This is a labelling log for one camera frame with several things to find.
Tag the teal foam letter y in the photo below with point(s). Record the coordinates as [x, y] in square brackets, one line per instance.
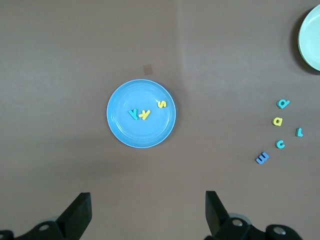
[133, 114]

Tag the yellow foam letter a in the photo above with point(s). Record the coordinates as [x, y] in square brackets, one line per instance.
[281, 122]

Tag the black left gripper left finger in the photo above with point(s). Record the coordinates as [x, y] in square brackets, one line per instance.
[71, 225]

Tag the translucent tape patch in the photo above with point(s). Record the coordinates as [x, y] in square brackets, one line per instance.
[148, 69]

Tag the yellow foam letter s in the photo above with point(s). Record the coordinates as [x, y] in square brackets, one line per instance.
[162, 104]

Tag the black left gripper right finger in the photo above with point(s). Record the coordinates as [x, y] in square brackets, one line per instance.
[218, 225]

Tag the yellow foam letter k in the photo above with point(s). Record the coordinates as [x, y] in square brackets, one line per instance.
[145, 115]

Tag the teal foam letter p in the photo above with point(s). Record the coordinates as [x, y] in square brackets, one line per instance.
[287, 102]

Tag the pale green round plate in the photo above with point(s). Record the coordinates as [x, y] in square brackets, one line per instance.
[312, 37]

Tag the brown table cover mat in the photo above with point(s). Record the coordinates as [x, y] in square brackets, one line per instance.
[50, 75]

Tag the teal foam letter c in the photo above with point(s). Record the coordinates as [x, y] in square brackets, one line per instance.
[277, 144]

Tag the blue round plate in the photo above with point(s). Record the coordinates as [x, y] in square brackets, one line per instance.
[140, 135]

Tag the teal foam letter l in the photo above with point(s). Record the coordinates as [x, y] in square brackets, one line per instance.
[298, 132]

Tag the blue foam letter E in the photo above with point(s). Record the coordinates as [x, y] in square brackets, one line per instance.
[258, 159]

